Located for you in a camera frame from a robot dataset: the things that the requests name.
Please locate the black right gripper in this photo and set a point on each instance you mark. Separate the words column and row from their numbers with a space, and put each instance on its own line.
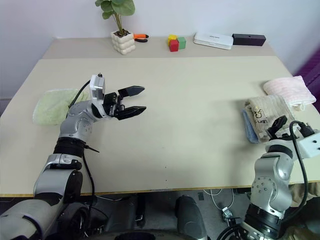
column 282, row 135

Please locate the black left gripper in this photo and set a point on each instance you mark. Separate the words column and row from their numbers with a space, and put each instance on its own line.
column 112, row 103

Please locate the beige towel with white trim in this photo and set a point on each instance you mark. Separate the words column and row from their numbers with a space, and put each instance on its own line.
column 270, row 107

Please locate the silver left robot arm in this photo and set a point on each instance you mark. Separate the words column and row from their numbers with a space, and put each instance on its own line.
column 77, row 122

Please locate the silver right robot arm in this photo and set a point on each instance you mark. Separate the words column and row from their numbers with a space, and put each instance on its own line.
column 272, row 175

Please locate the light blue towel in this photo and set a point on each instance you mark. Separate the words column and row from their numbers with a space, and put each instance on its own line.
column 248, row 127

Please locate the pink striped towel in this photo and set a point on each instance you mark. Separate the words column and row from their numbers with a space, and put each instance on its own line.
column 287, row 87

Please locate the light green towel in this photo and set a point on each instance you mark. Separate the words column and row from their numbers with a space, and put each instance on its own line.
column 50, row 107

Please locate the white bubbly ceramic pot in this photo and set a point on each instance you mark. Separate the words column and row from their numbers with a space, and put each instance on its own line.
column 122, row 43

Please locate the purple upholstered seat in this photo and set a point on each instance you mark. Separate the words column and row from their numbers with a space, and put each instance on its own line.
column 312, row 70

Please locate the orange and black pliers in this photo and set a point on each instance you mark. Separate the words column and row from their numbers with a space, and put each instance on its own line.
column 140, row 36

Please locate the red cube block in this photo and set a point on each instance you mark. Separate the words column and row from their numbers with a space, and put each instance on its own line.
column 174, row 45

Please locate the yellow block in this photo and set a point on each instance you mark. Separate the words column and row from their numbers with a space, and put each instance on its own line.
column 172, row 37

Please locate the tan fabric bundle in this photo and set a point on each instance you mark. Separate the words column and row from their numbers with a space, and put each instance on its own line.
column 312, row 192

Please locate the green cube block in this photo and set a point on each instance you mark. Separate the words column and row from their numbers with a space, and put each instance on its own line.
column 182, row 43

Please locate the long black box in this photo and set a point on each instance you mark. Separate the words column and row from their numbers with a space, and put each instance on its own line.
column 248, row 40

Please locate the green leafy plant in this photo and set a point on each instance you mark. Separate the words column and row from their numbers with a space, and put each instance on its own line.
column 117, row 6

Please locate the flat white box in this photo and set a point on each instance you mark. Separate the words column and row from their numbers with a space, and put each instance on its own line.
column 212, row 40

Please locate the silver metal plug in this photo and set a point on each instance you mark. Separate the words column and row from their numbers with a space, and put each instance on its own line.
column 227, row 212

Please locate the dark rounded shape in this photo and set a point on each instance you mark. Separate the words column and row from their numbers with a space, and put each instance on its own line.
column 190, row 215

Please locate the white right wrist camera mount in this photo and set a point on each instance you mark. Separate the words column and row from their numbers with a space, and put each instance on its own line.
column 310, row 146

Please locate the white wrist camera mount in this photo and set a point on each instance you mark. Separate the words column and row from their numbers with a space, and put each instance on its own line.
column 97, row 85
column 310, row 146

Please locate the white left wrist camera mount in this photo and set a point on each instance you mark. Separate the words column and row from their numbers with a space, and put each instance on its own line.
column 97, row 85

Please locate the dark upright post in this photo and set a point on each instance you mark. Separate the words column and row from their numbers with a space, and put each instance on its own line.
column 140, row 212

